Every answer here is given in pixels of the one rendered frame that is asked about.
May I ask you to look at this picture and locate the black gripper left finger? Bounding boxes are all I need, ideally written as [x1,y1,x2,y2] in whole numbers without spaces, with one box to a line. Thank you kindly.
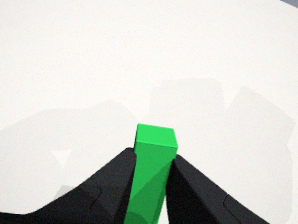
[0,147,136,224]

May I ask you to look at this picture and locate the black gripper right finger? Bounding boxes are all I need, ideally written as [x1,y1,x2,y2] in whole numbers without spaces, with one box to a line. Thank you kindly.
[165,155,269,224]

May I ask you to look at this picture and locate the green rectangular post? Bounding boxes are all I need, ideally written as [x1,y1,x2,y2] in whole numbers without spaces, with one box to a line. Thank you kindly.
[124,124,178,224]

